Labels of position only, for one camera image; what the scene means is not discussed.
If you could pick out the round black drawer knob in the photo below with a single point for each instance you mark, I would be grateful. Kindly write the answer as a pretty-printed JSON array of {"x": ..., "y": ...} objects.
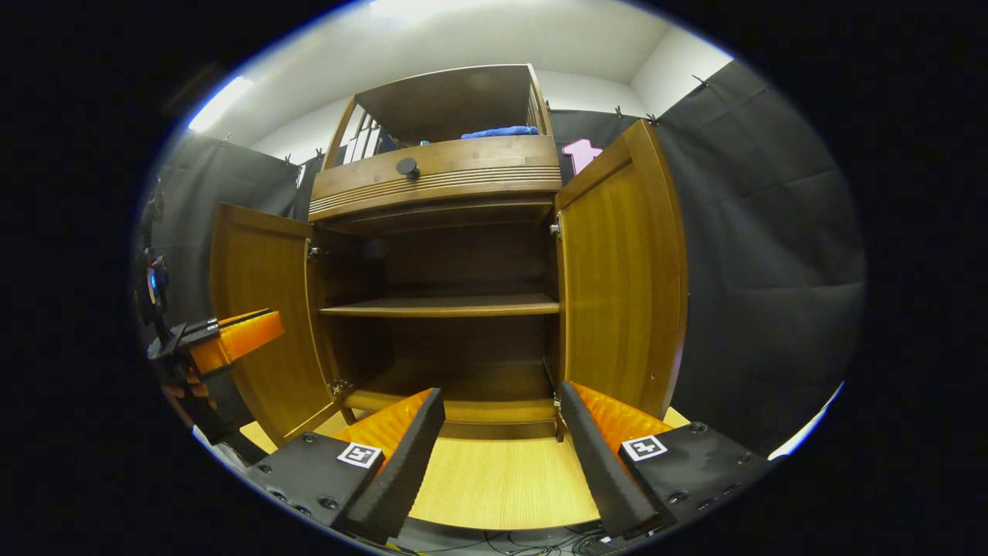
[{"x": 407, "y": 166}]

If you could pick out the black backdrop cloth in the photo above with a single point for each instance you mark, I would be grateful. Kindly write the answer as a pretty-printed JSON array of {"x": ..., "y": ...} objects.
[{"x": 756, "y": 270}]

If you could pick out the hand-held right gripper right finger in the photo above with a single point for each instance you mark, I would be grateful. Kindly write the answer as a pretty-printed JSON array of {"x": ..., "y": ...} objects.
[{"x": 598, "y": 471}]

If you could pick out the upright white box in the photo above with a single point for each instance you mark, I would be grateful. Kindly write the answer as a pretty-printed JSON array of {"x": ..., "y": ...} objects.
[{"x": 374, "y": 137}]

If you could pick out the dark blue object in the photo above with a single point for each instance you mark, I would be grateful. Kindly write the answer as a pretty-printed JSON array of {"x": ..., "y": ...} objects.
[{"x": 388, "y": 143}]

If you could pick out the blue folded towel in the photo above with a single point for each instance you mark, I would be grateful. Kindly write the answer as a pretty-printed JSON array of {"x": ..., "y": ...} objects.
[{"x": 502, "y": 132}]

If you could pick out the wooden double-door shoe cabinet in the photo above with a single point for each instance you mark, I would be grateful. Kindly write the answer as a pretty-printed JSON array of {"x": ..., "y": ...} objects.
[{"x": 455, "y": 100}]

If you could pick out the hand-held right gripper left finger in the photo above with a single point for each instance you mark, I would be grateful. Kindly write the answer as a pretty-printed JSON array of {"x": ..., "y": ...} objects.
[{"x": 401, "y": 471}]

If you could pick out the wooden shoe cabinet door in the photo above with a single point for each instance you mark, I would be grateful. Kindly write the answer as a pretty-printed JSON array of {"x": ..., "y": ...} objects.
[
  {"x": 262, "y": 309},
  {"x": 625, "y": 270}
]

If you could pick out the wooden cabinet drawer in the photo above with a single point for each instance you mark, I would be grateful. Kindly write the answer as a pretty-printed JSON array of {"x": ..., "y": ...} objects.
[{"x": 478, "y": 158}]

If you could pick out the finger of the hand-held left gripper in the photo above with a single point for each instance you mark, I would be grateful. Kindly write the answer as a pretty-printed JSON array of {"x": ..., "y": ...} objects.
[
  {"x": 247, "y": 315},
  {"x": 243, "y": 340}
]

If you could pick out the wooden cabinet inner shelf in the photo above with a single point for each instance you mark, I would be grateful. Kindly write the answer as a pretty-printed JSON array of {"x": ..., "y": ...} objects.
[{"x": 440, "y": 306}]

